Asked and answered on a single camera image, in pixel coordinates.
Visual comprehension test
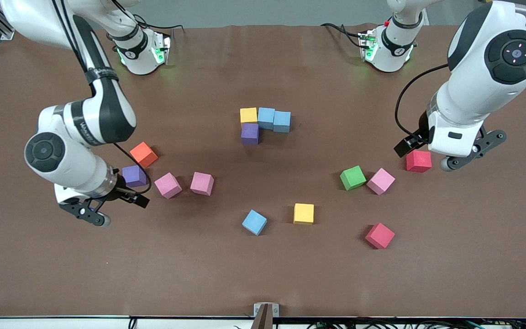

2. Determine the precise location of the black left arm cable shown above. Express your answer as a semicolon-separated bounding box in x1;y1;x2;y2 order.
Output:
394;63;450;138

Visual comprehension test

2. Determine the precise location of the green foam cube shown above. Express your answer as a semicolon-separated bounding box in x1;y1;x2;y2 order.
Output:
340;165;367;191

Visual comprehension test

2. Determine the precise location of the purple foam cube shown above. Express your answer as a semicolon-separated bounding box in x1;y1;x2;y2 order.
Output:
122;165;147;188
241;123;260;146

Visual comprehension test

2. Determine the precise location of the pink foam cube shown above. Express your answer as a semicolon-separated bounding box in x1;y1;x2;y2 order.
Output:
154;172;183;199
190;171;215;196
366;167;396;196

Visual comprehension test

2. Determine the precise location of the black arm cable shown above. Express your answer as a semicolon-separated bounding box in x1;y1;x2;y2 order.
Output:
51;0;153;196
394;63;450;138

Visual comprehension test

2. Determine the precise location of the rose red foam cube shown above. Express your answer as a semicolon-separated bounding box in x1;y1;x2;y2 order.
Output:
365;223;396;250

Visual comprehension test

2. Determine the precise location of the orange foam cube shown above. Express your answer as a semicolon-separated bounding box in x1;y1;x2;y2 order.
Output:
129;141;159;168

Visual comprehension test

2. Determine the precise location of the grey metal bracket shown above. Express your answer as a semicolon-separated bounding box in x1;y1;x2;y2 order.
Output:
253;302;280;329

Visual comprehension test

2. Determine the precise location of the black base cable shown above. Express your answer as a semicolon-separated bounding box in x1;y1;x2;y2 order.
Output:
321;23;365;48

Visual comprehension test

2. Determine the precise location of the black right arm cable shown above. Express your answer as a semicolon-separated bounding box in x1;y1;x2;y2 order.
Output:
51;0;153;196

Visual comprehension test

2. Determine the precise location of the silver connector box green light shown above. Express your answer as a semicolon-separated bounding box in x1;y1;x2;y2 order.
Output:
358;30;378;62
151;34;172;65

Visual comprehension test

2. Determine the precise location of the brown table mat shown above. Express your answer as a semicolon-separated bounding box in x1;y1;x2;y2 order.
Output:
0;23;526;319

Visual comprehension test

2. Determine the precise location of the blue foam cube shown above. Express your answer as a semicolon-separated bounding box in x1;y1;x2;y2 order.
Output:
242;209;268;236
258;107;276;130
274;111;292;133

